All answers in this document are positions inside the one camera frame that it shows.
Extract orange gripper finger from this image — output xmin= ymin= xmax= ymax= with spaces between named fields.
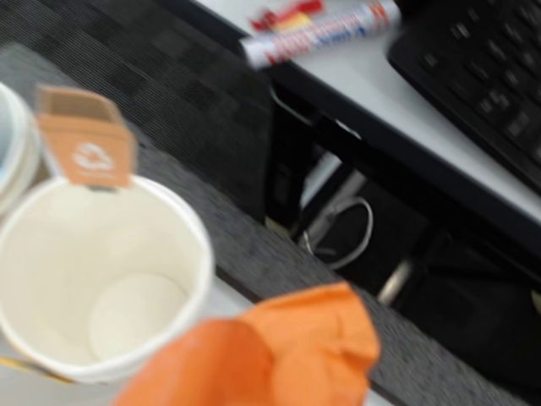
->
xmin=112 ymin=319 xmax=276 ymax=406

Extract orange paper ball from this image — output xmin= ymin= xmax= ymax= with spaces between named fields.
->
xmin=240 ymin=282 xmax=381 ymax=406

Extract paper cup with orange tag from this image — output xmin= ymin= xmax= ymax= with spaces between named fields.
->
xmin=0 ymin=175 xmax=215 ymax=384

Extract orange recycling bin tag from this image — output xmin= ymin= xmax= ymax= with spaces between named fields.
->
xmin=36 ymin=84 xmax=139 ymax=190

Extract paper cup with blue tag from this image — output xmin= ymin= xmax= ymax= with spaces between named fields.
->
xmin=0 ymin=82 xmax=43 ymax=217

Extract white marker pen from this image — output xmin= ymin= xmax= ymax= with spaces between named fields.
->
xmin=240 ymin=0 xmax=402 ymax=69

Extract red yellow wrapper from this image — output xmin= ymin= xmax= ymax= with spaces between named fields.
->
xmin=247 ymin=0 xmax=325 ymax=33

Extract black computer keyboard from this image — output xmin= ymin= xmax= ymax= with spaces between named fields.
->
xmin=388 ymin=0 xmax=541 ymax=191

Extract grey cable loop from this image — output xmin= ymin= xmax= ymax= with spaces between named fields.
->
xmin=298 ymin=198 xmax=375 ymax=271

